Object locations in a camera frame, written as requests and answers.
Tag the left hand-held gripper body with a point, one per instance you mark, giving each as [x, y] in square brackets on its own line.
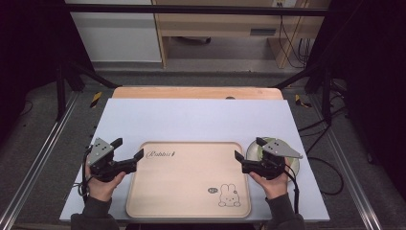
[99, 150]

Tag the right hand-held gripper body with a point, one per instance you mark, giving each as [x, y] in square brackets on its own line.
[280, 148]

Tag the person's right hand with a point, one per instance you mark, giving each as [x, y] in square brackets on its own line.
[275, 188]

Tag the person's left hand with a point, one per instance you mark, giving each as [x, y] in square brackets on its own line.
[100, 190]

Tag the green and white plate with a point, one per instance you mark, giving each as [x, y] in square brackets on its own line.
[253, 151]

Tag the yellow and black tape piece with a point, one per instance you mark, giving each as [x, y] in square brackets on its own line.
[300, 100]
[95, 99]

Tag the wooden tray with rabbit print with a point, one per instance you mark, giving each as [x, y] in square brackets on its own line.
[188, 182]

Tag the white table cover board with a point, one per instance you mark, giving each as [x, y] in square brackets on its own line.
[198, 121]

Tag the black metal stand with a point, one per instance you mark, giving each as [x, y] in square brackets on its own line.
[326, 96]
[60, 92]

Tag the wooden table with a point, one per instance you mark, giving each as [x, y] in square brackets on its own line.
[191, 92]

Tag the white cabinet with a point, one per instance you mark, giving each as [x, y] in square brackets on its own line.
[118, 38]

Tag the black curtain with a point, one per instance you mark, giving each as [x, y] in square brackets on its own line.
[28, 48]
[370, 80]

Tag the wooden desk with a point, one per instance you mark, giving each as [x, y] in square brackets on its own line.
[223, 22]

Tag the black horizontal bar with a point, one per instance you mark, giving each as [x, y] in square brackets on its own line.
[191, 10]

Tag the aluminium floor rail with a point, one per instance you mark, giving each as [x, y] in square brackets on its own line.
[38, 159]
[348, 166]

